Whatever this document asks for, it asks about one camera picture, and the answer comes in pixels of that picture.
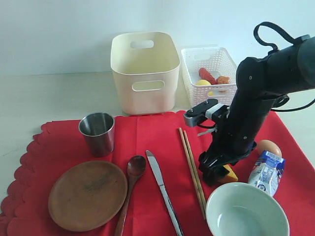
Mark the white woven plastic basket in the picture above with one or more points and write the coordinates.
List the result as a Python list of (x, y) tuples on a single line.
[(218, 62)]

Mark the silver table knife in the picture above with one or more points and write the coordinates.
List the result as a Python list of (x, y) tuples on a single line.
[(159, 179)]

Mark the left wooden chopstick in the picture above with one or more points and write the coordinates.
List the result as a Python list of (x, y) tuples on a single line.
[(191, 172)]

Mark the brown wooden plate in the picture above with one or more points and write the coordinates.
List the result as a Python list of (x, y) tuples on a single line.
[(87, 196)]

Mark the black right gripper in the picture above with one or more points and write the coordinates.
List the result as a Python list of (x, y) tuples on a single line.
[(234, 140)]

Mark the red sausage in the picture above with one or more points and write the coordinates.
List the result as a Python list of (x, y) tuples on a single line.
[(206, 75)]

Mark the yellow lemon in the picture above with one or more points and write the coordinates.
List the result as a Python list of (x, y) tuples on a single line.
[(203, 82)]

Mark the cream plastic bin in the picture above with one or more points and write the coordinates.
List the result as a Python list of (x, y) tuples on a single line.
[(145, 67)]

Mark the brown egg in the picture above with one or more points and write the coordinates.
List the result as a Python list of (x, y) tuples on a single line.
[(267, 145)]

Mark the right wooden chopstick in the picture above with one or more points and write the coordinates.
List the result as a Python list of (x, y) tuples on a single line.
[(201, 192)]

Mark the wooden chopstick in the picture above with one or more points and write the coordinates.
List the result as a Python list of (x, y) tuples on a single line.
[(191, 172), (201, 192)]

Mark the blue white milk carton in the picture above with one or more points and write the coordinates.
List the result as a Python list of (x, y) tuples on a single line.
[(267, 172)]

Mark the yellow cheese wedge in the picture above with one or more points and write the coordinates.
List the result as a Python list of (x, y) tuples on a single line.
[(230, 177)]

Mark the brown wooden spoon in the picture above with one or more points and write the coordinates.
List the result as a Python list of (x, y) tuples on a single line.
[(135, 169)]

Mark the pale green ceramic bowl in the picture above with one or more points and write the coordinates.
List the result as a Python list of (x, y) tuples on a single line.
[(239, 209)]

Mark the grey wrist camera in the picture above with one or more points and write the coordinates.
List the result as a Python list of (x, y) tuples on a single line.
[(210, 109)]

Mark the stainless steel cup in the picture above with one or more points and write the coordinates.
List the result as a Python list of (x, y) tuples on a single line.
[(98, 130)]

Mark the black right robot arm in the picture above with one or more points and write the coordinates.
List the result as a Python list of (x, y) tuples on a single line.
[(260, 84)]

